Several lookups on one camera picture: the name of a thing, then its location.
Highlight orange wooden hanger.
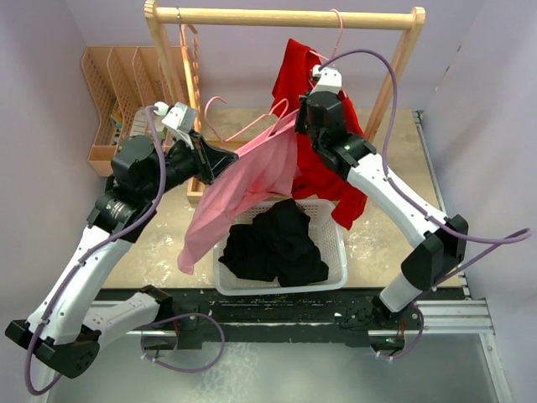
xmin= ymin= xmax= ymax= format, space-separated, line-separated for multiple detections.
xmin=180 ymin=24 xmax=202 ymax=133

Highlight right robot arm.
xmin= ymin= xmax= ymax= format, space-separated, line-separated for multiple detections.
xmin=295 ymin=92 xmax=469 ymax=328

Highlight pink t shirt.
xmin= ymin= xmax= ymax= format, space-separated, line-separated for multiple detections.
xmin=177 ymin=111 xmax=298 ymax=275

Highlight red t shirt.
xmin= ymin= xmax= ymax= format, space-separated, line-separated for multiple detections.
xmin=272 ymin=39 xmax=368 ymax=230

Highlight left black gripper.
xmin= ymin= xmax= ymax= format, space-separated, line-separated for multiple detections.
xmin=140 ymin=128 xmax=237 ymax=201

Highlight papers in organizer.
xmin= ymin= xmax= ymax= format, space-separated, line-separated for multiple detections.
xmin=110 ymin=102 xmax=147 ymax=144

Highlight wooden clothes rack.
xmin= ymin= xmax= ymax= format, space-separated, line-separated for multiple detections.
xmin=144 ymin=0 xmax=427 ymax=205

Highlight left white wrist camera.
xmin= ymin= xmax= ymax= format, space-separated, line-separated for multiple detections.
xmin=154 ymin=102 xmax=198 ymax=149

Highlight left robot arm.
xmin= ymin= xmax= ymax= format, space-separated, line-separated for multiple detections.
xmin=5 ymin=131 xmax=238 ymax=379

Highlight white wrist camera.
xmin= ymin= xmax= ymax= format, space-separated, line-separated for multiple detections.
xmin=154 ymin=102 xmax=198 ymax=149
xmin=310 ymin=65 xmax=342 ymax=95

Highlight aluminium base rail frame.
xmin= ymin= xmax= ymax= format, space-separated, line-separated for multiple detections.
xmin=83 ymin=111 xmax=504 ymax=403

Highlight peach desk file organizer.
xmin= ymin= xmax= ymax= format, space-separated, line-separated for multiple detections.
xmin=81 ymin=46 xmax=171 ymax=177

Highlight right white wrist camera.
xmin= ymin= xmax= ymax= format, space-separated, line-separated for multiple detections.
xmin=310 ymin=65 xmax=342 ymax=95

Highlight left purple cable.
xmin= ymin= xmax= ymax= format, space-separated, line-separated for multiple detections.
xmin=24 ymin=104 xmax=227 ymax=396

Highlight black t shirt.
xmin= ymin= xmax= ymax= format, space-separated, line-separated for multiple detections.
xmin=218 ymin=199 xmax=329 ymax=287

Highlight white plastic basket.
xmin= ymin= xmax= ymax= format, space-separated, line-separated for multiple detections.
xmin=212 ymin=198 xmax=347 ymax=296

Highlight pink wire hanger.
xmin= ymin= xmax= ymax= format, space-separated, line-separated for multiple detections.
xmin=308 ymin=8 xmax=349 ymax=102
xmin=204 ymin=96 xmax=301 ymax=144

